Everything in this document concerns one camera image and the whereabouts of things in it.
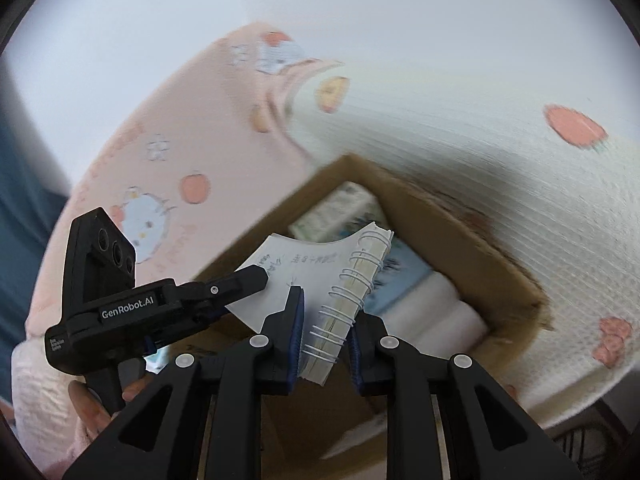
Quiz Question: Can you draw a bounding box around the white paper roll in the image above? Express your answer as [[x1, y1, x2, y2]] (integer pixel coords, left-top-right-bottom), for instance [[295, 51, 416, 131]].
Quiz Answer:
[[400, 304, 490, 357], [378, 272, 462, 333]]

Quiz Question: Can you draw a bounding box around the pink printed blanket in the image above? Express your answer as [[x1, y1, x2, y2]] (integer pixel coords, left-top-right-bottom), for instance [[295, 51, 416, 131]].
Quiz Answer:
[[12, 22, 346, 476]]

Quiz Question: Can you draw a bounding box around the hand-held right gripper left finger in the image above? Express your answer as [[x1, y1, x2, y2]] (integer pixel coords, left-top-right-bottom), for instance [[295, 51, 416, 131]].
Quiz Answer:
[[62, 285, 307, 480]]

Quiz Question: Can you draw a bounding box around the brown cardboard box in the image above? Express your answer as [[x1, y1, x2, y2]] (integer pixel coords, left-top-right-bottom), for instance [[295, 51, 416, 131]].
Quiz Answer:
[[185, 154, 553, 480]]

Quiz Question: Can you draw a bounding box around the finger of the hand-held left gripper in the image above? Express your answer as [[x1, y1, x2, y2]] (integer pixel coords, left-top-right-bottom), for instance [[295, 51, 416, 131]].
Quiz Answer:
[[174, 264, 269, 312], [145, 305, 233, 357]]

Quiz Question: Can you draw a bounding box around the person's left hand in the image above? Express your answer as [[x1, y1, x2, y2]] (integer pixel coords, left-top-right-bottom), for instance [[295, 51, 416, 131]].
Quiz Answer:
[[67, 377, 151, 443]]

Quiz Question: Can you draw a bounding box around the dark wire grille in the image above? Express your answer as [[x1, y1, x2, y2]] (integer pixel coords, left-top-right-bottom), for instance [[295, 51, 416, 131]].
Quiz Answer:
[[545, 422, 626, 480]]

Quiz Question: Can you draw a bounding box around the white carton with bear print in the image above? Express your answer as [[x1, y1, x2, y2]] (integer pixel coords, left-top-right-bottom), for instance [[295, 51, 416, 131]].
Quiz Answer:
[[287, 182, 388, 243]]

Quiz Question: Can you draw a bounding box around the whale print tissue pack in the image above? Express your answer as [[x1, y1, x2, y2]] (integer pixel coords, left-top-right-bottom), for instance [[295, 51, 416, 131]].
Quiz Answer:
[[370, 237, 433, 316]]

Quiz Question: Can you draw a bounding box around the dark blue cloth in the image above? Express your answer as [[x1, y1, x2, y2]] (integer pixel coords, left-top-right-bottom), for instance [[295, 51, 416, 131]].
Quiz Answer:
[[0, 120, 71, 361]]

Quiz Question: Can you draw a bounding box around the white spiral notebook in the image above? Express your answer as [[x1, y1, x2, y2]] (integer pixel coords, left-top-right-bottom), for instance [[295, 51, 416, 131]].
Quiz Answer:
[[225, 221, 396, 388]]

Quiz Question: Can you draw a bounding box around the white peach print blanket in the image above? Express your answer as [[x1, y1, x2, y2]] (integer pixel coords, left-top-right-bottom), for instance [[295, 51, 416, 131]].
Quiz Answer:
[[287, 60, 636, 428]]

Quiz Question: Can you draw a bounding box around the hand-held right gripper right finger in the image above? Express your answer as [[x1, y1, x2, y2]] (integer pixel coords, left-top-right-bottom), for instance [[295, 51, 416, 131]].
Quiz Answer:
[[347, 311, 586, 480]]

